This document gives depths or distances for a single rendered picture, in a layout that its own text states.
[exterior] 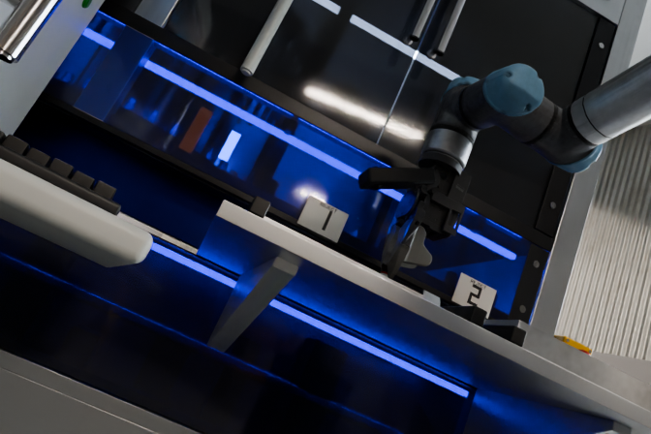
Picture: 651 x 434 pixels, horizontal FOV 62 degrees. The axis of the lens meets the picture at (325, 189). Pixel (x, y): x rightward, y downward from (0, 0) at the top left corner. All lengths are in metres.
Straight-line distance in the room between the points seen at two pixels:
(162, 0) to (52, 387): 0.70
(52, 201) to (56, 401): 0.56
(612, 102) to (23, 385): 0.96
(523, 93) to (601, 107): 0.11
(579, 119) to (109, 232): 0.66
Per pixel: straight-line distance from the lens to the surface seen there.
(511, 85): 0.83
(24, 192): 0.49
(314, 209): 1.03
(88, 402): 0.99
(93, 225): 0.48
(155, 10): 1.13
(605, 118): 0.87
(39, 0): 0.54
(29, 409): 1.01
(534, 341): 0.75
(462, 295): 1.12
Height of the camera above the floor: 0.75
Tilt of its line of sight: 18 degrees up
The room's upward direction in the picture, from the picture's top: 24 degrees clockwise
